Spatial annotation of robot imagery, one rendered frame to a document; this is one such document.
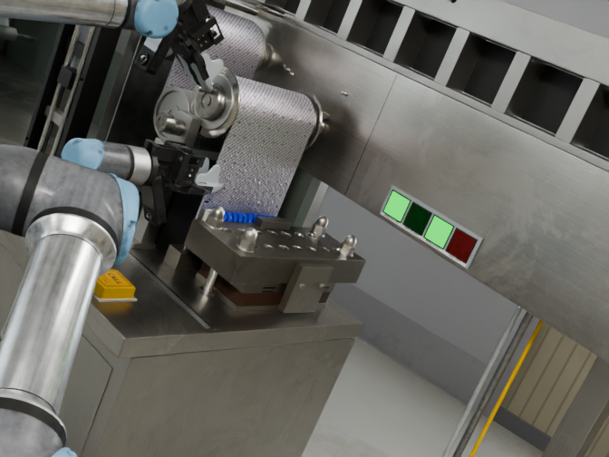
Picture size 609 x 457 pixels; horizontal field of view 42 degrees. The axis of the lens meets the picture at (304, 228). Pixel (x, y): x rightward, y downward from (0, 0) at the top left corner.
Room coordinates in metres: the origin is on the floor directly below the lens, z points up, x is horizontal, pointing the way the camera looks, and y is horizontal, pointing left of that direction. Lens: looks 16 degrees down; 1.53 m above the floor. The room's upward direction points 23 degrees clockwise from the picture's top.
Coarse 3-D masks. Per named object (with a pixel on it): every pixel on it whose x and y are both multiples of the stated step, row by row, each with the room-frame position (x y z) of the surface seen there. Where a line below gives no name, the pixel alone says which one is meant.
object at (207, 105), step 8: (216, 88) 1.59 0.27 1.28; (200, 96) 1.61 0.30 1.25; (208, 96) 1.59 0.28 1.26; (216, 96) 1.58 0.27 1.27; (224, 96) 1.59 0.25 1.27; (200, 104) 1.60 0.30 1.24; (208, 104) 1.59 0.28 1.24; (216, 104) 1.58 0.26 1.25; (224, 104) 1.58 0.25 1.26; (200, 112) 1.60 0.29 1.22; (208, 112) 1.58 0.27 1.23; (216, 112) 1.58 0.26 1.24
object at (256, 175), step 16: (224, 144) 1.58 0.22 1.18; (240, 144) 1.61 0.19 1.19; (256, 144) 1.65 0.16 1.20; (272, 144) 1.68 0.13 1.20; (224, 160) 1.59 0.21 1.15; (240, 160) 1.63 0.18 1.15; (256, 160) 1.66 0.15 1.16; (272, 160) 1.70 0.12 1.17; (288, 160) 1.74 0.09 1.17; (224, 176) 1.60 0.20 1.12; (240, 176) 1.64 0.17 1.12; (256, 176) 1.68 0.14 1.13; (272, 176) 1.71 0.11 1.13; (288, 176) 1.75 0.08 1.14; (224, 192) 1.62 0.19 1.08; (240, 192) 1.65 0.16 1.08; (256, 192) 1.69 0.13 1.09; (272, 192) 1.73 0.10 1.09; (208, 208) 1.60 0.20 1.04; (224, 208) 1.63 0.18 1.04; (240, 208) 1.67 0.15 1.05; (256, 208) 1.71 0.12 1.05; (272, 208) 1.74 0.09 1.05
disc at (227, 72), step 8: (224, 72) 1.61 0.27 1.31; (232, 80) 1.59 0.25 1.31; (232, 88) 1.59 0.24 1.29; (192, 96) 1.65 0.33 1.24; (240, 96) 1.57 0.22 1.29; (192, 104) 1.65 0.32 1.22; (192, 112) 1.64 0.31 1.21; (232, 112) 1.57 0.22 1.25; (208, 120) 1.61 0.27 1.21; (232, 120) 1.57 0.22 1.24; (200, 128) 1.62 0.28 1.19; (224, 128) 1.58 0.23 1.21; (208, 136) 1.60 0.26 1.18; (216, 136) 1.58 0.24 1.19
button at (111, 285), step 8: (112, 272) 1.36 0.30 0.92; (104, 280) 1.31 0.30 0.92; (112, 280) 1.33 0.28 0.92; (120, 280) 1.34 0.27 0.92; (96, 288) 1.30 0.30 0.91; (104, 288) 1.29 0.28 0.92; (112, 288) 1.30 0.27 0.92; (120, 288) 1.31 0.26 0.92; (128, 288) 1.32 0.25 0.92; (104, 296) 1.29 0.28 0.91; (112, 296) 1.30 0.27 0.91; (120, 296) 1.31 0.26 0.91; (128, 296) 1.33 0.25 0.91
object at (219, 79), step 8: (216, 80) 1.62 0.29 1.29; (224, 80) 1.60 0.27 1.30; (224, 88) 1.60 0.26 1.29; (232, 96) 1.58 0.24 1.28; (232, 104) 1.58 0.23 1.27; (224, 112) 1.58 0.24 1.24; (216, 120) 1.59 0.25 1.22; (224, 120) 1.58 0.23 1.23; (208, 128) 1.60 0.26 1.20; (216, 128) 1.59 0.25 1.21
